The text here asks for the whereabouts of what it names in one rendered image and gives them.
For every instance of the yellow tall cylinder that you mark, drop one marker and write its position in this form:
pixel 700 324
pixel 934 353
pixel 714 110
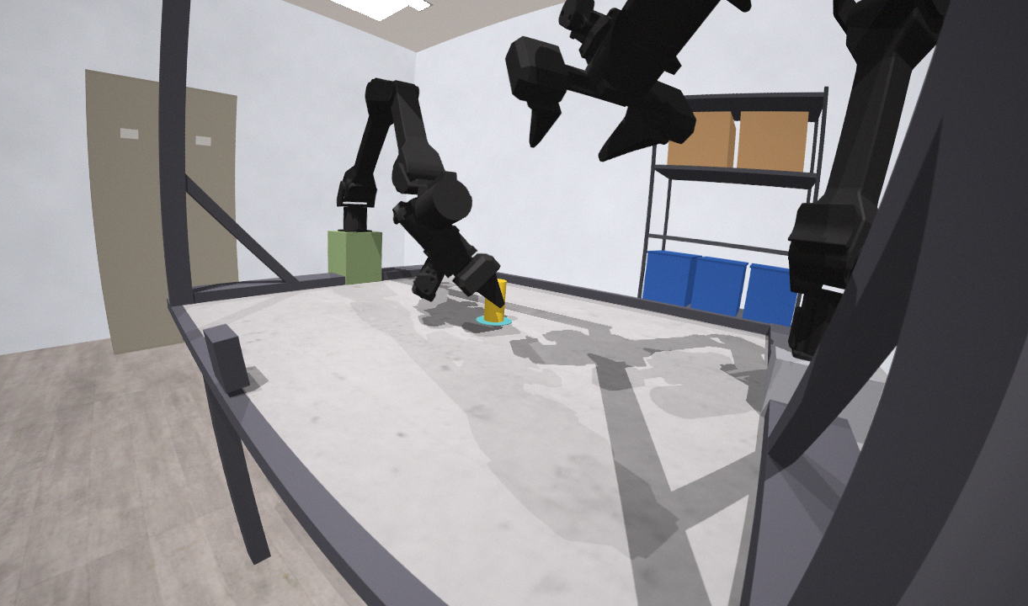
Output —
pixel 492 313

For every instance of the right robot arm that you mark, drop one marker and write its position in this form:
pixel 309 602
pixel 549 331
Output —
pixel 887 39

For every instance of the cyan circle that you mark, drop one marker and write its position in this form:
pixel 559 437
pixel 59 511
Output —
pixel 506 321

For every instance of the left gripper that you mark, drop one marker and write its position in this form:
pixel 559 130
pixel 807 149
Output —
pixel 477 275

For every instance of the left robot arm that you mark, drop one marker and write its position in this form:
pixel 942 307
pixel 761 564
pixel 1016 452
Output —
pixel 442 199

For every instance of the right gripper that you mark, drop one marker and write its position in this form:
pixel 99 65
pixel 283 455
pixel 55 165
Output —
pixel 625 68

